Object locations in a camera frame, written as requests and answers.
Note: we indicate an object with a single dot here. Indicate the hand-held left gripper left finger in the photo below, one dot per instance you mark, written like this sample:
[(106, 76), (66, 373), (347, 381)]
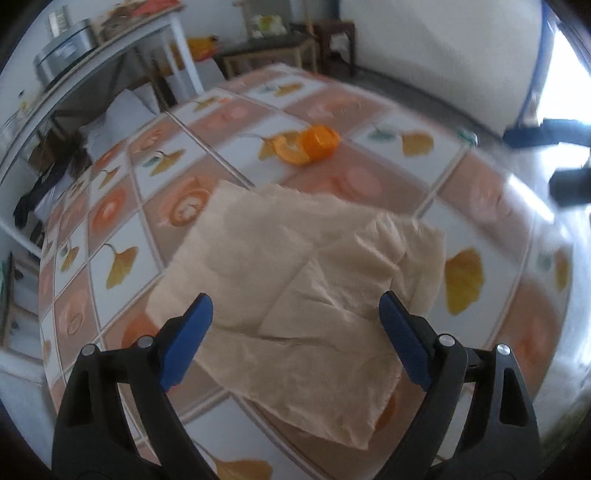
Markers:
[(187, 344)]

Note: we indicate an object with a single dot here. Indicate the patterned tablecloth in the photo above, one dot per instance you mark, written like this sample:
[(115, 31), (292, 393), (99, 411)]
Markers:
[(115, 267)]

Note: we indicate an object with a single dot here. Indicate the white plastic bag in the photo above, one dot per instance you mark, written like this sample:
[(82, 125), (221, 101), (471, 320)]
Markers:
[(122, 120)]

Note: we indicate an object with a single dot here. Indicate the yellow plastic bag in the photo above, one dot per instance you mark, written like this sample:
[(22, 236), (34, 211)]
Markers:
[(203, 47)]

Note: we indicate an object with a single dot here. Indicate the white and green bag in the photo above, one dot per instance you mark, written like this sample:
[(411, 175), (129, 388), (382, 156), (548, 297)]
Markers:
[(268, 25)]

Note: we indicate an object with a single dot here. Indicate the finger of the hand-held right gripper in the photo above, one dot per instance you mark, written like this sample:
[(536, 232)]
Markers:
[(572, 187), (549, 131)]

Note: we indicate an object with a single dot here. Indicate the white side table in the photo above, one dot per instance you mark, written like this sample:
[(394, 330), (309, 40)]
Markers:
[(115, 60)]

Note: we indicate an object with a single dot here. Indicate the black cloth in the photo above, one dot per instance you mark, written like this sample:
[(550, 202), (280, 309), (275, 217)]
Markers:
[(51, 184)]

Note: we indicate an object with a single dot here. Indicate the silver rice cooker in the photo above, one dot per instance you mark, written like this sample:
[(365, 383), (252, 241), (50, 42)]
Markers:
[(64, 53)]

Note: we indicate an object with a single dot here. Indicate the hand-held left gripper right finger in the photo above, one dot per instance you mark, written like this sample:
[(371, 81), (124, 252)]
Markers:
[(406, 344)]

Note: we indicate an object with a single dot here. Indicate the curled orange peel strip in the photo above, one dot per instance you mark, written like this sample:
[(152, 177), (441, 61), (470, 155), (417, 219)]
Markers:
[(290, 150)]

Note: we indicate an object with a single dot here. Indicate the wooden chair with black seat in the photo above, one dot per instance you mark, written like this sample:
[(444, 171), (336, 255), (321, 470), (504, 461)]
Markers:
[(263, 53)]

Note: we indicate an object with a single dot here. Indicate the dark wooden stool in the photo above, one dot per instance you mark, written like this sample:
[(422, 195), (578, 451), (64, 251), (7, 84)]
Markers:
[(334, 41)]

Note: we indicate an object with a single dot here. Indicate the orange plastic bag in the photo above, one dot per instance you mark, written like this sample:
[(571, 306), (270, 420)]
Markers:
[(138, 11)]

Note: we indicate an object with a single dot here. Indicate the white mattress with blue edge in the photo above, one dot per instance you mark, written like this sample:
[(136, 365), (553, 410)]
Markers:
[(443, 60)]

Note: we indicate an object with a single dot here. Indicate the small green and white cap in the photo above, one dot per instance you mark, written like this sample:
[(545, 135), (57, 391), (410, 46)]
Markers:
[(467, 136)]

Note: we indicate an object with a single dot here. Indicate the steel utensil holder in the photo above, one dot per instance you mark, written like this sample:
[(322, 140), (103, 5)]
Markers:
[(58, 19)]

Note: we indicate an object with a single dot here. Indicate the beige paper napkin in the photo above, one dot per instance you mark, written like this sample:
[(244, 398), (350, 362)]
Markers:
[(277, 286)]

